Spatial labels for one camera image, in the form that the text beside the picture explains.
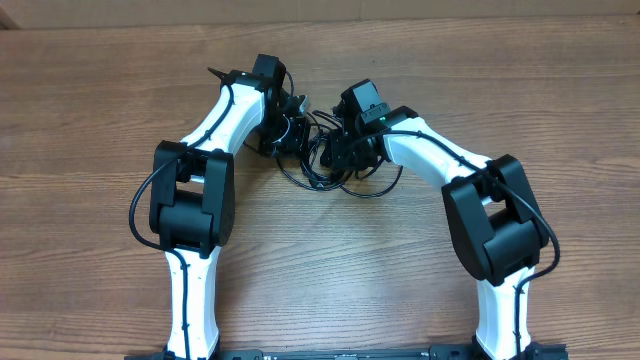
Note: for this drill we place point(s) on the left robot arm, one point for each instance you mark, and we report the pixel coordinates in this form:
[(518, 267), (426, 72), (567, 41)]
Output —
[(192, 204)]

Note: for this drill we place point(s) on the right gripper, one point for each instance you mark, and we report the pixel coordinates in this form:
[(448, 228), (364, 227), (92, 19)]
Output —
[(340, 153)]

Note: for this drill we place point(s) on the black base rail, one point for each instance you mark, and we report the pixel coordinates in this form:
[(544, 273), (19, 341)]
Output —
[(345, 355)]

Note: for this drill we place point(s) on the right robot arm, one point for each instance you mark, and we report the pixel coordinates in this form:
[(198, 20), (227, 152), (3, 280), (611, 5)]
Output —
[(495, 223)]

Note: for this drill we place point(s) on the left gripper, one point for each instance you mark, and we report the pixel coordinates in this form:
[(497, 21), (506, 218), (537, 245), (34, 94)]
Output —
[(296, 145)]

